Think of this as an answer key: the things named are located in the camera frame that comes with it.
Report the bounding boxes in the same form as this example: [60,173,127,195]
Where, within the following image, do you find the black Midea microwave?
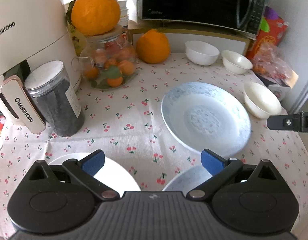
[137,0,265,39]

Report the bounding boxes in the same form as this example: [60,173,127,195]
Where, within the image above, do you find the plastic bag of snacks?
[251,42,298,88]

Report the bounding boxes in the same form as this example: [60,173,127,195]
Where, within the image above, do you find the large orange on table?
[136,29,170,64]

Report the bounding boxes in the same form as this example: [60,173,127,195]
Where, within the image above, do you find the large blue patterned plate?
[161,82,251,159]

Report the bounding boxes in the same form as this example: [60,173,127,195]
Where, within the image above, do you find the cream bowl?
[244,82,282,119]
[221,50,253,74]

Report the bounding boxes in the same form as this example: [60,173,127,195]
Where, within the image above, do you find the white plate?
[49,152,141,197]

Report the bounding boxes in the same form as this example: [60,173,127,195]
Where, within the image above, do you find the red snack box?
[246,6,289,60]

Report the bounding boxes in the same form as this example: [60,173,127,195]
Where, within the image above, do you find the clear canister of black seeds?
[24,60,85,137]

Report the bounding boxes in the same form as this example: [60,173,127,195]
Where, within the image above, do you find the white shelf with wood frame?
[128,20,250,55]

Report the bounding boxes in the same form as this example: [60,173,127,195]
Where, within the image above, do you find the cream Changhong air fryer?
[0,0,81,134]

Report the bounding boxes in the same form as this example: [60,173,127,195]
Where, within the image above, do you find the white bowl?
[185,41,220,66]

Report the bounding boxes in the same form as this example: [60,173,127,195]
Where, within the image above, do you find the large orange on jar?
[65,0,121,36]

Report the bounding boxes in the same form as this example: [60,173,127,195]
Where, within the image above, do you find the glass jar of kumquats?
[71,24,137,90]

